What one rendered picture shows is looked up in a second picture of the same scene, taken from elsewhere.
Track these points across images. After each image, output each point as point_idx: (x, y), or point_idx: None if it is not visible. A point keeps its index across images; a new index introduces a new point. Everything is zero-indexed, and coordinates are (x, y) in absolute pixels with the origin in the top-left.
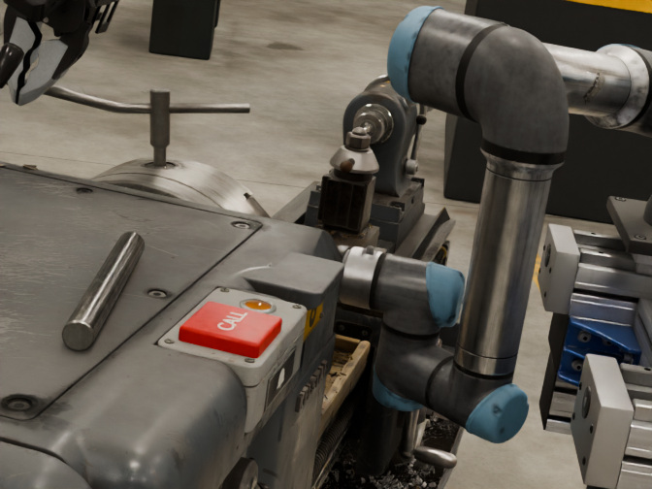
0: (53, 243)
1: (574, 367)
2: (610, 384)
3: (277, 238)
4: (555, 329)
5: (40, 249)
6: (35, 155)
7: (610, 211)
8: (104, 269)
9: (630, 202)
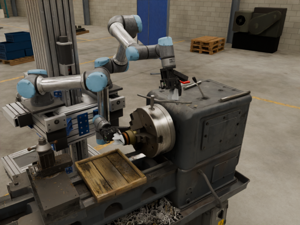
0: (191, 92)
1: (67, 131)
2: (118, 97)
3: (161, 89)
4: (55, 135)
5: (193, 92)
6: None
7: (40, 111)
8: (192, 84)
9: (34, 109)
